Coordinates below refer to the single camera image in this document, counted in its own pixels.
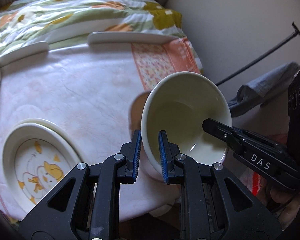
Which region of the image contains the floral green orange duvet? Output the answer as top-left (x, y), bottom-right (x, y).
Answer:
top-left (0, 0), bottom-right (185, 56)

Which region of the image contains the pale pink floral tablecloth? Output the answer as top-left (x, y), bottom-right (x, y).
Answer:
top-left (0, 39), bottom-right (203, 220)

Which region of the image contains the duck pattern plate front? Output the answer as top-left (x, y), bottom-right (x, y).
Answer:
top-left (2, 118), bottom-right (82, 213)

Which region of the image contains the person's right hand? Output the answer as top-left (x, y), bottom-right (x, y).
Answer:
top-left (270, 187), bottom-right (300, 230)

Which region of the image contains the grey-blue cloth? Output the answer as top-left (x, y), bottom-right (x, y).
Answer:
top-left (228, 62), bottom-right (300, 118)

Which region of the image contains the black cable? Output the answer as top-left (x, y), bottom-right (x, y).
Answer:
top-left (214, 22), bottom-right (300, 87)

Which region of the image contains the large cream ceramic bowl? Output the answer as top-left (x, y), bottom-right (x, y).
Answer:
top-left (141, 72), bottom-right (232, 181)

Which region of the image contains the white tray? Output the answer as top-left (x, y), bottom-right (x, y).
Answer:
top-left (0, 31), bottom-right (178, 67)

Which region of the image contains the black camera box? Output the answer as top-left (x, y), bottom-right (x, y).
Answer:
top-left (287, 71), bottom-right (300, 172)

